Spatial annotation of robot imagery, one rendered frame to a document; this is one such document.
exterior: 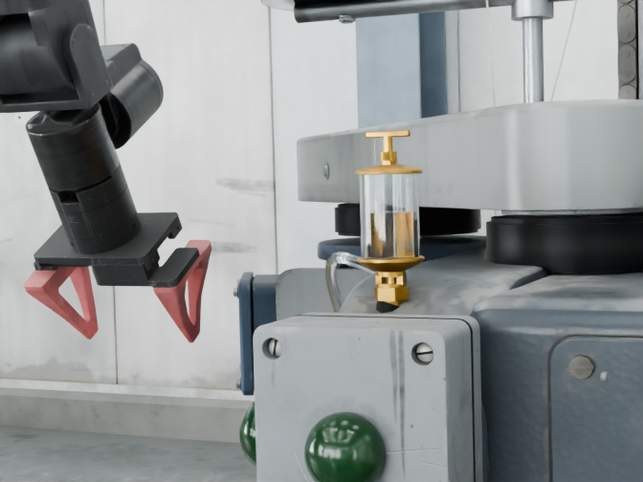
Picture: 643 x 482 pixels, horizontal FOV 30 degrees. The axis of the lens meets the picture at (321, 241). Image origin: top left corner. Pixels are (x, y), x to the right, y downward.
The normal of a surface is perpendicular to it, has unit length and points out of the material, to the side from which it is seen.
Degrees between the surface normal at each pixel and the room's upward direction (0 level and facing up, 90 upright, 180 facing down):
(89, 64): 90
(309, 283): 90
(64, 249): 29
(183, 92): 90
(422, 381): 90
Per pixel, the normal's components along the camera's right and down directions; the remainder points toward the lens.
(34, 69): -0.31, 0.60
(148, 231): -0.22, -0.84
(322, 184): -0.96, 0.04
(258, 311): 0.05, 0.05
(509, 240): -0.85, 0.05
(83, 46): 0.92, 0.00
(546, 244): -0.47, 0.06
